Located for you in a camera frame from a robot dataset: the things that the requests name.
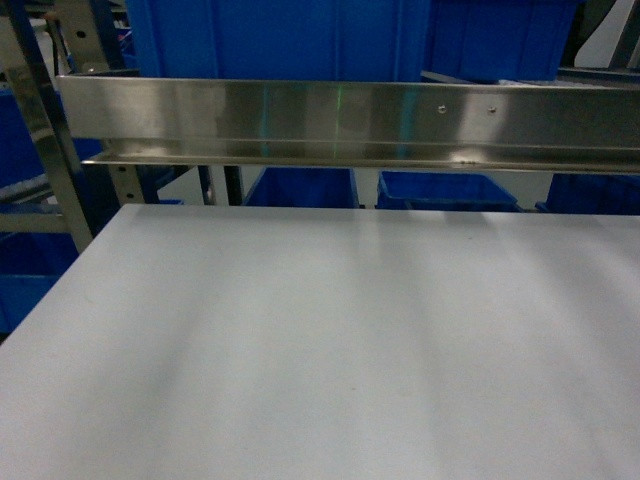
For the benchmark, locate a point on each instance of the large blue bin on shelf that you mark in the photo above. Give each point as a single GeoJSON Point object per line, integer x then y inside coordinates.
{"type": "Point", "coordinates": [370, 41]}

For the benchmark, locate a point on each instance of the blue bin below middle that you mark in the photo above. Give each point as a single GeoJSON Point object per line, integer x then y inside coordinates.
{"type": "Point", "coordinates": [300, 187]}

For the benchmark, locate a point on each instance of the blue bin below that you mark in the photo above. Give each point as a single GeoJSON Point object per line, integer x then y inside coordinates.
{"type": "Point", "coordinates": [398, 190]}
{"type": "Point", "coordinates": [300, 187]}

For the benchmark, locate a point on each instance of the blue bin below right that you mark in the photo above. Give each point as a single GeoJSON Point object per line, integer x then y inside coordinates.
{"type": "Point", "coordinates": [398, 190]}

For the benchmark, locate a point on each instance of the blue bin upper right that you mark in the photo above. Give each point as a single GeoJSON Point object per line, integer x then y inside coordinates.
{"type": "Point", "coordinates": [498, 40]}

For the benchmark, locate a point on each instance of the stainless steel shelf rail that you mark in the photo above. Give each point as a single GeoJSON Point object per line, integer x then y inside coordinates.
{"type": "Point", "coordinates": [565, 129]}

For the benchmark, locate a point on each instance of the steel shelf upright post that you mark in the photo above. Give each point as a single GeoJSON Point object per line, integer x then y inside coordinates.
{"type": "Point", "coordinates": [33, 90]}

